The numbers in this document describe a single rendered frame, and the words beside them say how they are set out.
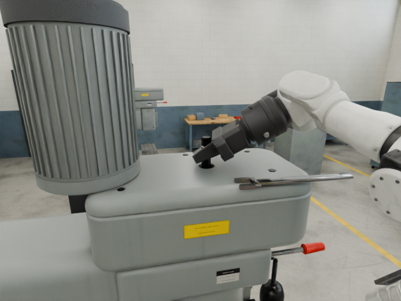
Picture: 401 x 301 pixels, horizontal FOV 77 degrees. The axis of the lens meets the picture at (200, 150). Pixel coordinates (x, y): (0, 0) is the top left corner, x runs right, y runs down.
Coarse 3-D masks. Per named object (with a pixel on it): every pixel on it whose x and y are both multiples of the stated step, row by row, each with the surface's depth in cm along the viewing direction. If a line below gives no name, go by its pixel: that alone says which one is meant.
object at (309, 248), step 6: (306, 246) 59; (312, 246) 59; (318, 246) 59; (324, 246) 59; (276, 252) 58; (282, 252) 58; (288, 252) 58; (294, 252) 58; (300, 252) 59; (306, 252) 58; (312, 252) 59
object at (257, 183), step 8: (296, 176) 51; (304, 176) 51; (312, 176) 51; (320, 176) 51; (328, 176) 51; (336, 176) 51; (344, 176) 51; (352, 176) 51; (240, 184) 47; (248, 184) 47; (256, 184) 47; (264, 184) 48; (272, 184) 48
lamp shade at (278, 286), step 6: (270, 282) 75; (276, 282) 76; (264, 288) 75; (270, 288) 74; (276, 288) 74; (282, 288) 75; (264, 294) 74; (270, 294) 73; (276, 294) 73; (282, 294) 74; (264, 300) 74; (270, 300) 73; (276, 300) 73; (282, 300) 74
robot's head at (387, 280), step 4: (396, 272) 54; (400, 272) 53; (384, 276) 57; (388, 276) 56; (392, 276) 55; (396, 276) 54; (400, 276) 56; (376, 280) 59; (380, 280) 58; (384, 280) 57; (388, 280) 57; (392, 280) 58; (396, 280) 57; (400, 280) 53; (376, 284) 59; (380, 284) 59; (384, 284) 59; (388, 284) 59; (400, 284) 52; (400, 288) 52; (400, 292) 51
